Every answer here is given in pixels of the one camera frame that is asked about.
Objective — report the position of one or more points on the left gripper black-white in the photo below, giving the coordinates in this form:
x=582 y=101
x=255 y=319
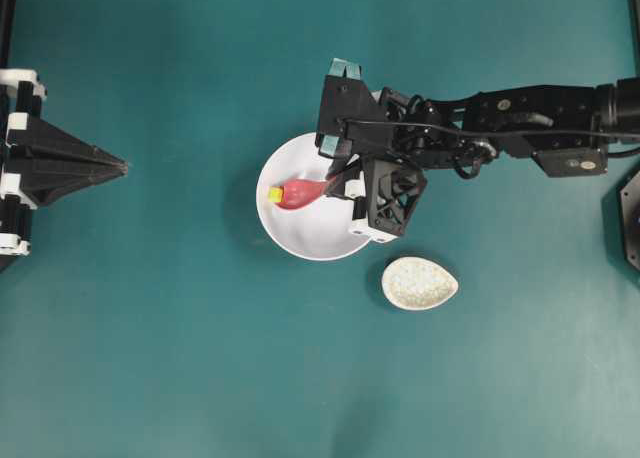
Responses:
x=26 y=183

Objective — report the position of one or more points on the right gripper black-white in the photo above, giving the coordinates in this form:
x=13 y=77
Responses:
x=384 y=194

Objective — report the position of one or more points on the pink plastic soup spoon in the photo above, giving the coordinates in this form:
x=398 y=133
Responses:
x=299 y=193

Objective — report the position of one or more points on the yellow hexagonal prism block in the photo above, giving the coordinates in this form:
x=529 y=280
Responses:
x=275 y=194

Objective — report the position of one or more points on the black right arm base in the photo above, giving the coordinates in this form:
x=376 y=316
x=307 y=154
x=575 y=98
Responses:
x=620 y=218

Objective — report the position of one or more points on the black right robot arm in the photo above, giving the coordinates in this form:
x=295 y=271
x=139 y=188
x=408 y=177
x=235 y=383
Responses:
x=566 y=130

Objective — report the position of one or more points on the white round bowl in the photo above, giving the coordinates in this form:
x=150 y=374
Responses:
x=318 y=231

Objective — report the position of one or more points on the speckled teardrop spoon rest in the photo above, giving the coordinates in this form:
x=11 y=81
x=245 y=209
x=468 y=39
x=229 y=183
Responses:
x=417 y=284

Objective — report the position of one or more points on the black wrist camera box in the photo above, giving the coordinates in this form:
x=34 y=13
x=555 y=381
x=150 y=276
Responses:
x=350 y=119

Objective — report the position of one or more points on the black left frame rail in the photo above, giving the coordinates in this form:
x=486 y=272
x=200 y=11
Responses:
x=7 y=10

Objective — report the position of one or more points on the black frame rail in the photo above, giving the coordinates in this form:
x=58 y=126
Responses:
x=7 y=10
x=635 y=31

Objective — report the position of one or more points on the black right frame rail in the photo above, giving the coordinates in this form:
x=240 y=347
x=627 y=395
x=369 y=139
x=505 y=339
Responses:
x=635 y=31

